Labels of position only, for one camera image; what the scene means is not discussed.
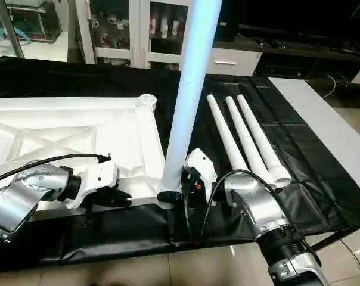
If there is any white drawer unit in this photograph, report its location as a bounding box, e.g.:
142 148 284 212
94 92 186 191
207 46 264 76

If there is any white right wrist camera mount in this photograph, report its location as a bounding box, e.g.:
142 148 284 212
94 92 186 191
185 148 218 198

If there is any black metal table leg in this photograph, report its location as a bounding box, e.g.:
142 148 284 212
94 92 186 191
311 229 354 251

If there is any white plastic table leg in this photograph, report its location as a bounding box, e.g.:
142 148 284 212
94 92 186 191
237 94 292 186
158 0 224 209
225 95 277 180
206 94 259 174

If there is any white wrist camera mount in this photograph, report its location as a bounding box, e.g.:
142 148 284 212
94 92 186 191
66 160 120 209
185 148 218 198

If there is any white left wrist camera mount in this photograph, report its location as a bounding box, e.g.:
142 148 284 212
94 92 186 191
66 160 120 209

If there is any teal small stool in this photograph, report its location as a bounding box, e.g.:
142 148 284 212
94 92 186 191
0 27 32 47

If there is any white glass door cabinet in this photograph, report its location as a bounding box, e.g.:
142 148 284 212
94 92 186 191
76 0 193 71

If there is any white plastic table top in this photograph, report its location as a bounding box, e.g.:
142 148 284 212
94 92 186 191
0 94 169 213

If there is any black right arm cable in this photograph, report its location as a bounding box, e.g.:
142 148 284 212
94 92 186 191
183 169 271 245

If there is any white side board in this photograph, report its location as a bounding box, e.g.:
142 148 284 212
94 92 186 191
269 77 360 201

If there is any black plastic mat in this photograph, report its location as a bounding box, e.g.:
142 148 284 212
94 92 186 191
0 57 360 272

